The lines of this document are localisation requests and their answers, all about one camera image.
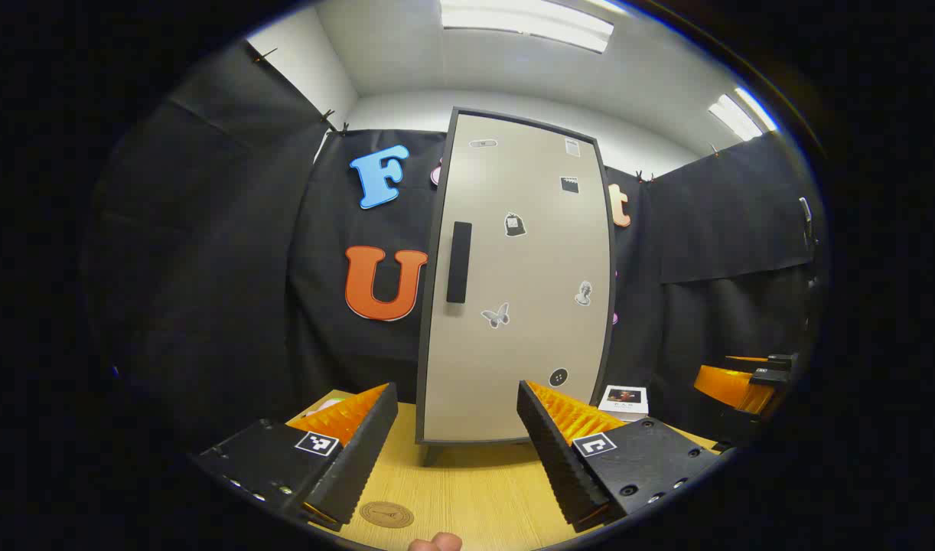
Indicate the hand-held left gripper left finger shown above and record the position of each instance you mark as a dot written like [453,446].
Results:
[360,459]

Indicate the long ceiling light panel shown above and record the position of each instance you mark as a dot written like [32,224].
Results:
[525,23]

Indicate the small ceiling light panel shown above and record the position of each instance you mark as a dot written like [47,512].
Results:
[743,113]

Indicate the dark grey cabinet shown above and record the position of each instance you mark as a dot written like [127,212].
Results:
[431,455]

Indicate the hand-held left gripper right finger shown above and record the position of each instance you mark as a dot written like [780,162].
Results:
[563,467]

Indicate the black backdrop cloth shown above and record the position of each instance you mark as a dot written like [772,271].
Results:
[207,268]

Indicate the grey cabinet door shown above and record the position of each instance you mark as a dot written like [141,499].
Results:
[513,268]

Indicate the round brown coaster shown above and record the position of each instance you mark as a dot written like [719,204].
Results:
[387,514]

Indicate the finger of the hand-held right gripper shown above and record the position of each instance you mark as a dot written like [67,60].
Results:
[777,359]
[731,386]

